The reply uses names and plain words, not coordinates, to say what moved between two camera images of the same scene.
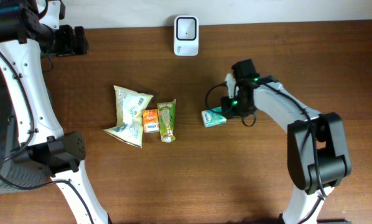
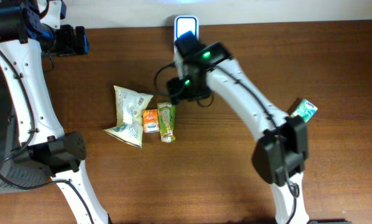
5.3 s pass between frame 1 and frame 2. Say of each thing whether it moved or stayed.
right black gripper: moved
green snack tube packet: stayed
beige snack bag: stayed
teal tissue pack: moved
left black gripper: stayed
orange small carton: stayed
